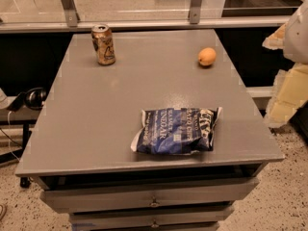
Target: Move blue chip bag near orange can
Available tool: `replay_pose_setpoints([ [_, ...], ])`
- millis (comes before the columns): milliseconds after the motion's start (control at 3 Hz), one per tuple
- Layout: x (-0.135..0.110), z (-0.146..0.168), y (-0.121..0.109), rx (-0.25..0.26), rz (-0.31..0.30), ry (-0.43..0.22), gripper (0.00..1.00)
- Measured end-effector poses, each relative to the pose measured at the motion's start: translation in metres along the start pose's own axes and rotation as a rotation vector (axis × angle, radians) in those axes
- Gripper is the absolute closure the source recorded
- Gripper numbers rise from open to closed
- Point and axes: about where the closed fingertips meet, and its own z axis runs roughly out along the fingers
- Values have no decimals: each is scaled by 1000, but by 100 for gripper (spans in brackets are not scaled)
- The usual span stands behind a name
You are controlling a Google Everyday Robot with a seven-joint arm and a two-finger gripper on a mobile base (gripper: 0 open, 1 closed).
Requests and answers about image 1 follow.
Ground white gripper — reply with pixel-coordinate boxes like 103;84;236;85
262;4;308;128

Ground blue chip bag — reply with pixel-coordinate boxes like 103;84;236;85
131;107;222;155

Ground orange soda can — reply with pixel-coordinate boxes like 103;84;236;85
91;24;116;65

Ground orange fruit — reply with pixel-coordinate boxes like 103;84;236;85
198;47;217;66

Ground grey lower drawer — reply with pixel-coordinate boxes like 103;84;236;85
70;205;234;231

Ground grey drawer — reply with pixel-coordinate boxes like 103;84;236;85
40;177;259;213
70;205;234;231

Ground black headphones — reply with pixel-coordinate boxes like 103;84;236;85
8;88;47;112

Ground grey upper drawer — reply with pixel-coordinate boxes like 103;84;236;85
40;177;259;213

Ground right metal window bracket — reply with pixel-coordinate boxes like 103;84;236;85
188;0;202;24

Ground metal window bracket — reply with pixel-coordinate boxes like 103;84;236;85
188;0;202;24
61;0;80;27

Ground left metal window bracket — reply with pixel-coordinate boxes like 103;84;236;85
61;0;80;27

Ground white cable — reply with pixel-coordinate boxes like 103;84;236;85
6;110;21;163

